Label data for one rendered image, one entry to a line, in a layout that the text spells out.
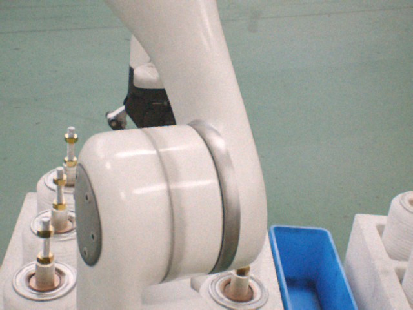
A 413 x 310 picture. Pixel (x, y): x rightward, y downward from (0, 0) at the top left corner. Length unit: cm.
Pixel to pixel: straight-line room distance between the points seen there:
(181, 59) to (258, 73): 183
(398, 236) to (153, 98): 49
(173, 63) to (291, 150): 138
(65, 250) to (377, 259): 49
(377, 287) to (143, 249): 77
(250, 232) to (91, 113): 150
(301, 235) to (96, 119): 75
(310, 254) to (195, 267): 92
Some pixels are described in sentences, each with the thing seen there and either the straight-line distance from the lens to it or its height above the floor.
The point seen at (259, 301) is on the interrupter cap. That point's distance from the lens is 89.
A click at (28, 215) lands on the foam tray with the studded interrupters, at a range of 115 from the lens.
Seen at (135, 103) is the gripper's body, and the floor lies 45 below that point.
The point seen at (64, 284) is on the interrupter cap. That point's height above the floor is 25.
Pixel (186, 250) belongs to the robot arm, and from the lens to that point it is 39.
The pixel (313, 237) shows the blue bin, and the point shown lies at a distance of 130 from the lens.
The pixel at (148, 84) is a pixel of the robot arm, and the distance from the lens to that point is 80.
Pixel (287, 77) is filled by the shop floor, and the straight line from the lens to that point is 227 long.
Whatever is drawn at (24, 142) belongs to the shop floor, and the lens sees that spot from 174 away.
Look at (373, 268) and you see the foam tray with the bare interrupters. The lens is 114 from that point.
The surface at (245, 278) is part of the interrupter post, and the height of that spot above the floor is 28.
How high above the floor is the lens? 81
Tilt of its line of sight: 28 degrees down
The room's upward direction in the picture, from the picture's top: 7 degrees clockwise
